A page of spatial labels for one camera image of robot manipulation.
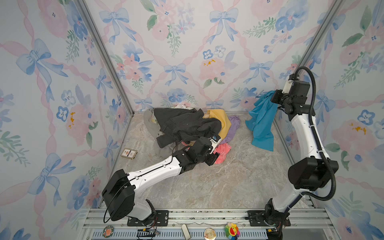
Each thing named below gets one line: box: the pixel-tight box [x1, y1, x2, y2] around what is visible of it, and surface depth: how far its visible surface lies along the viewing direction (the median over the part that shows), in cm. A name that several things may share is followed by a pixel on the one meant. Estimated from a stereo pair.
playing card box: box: [120, 148, 138, 160], surface depth 97 cm
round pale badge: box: [203, 227, 217, 240], surface depth 71 cm
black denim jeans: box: [154, 108, 222, 148], surface depth 97 cm
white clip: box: [181, 224, 192, 240], surface depth 69 cm
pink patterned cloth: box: [213, 142, 232, 165], surface depth 97 cm
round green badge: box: [102, 225, 114, 238], surface depth 72 cm
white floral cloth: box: [170, 104, 195, 110], surface depth 119 cm
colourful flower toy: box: [224, 222, 241, 240], surface depth 71 cm
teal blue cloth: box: [245, 90, 279, 152], surface depth 98 cm
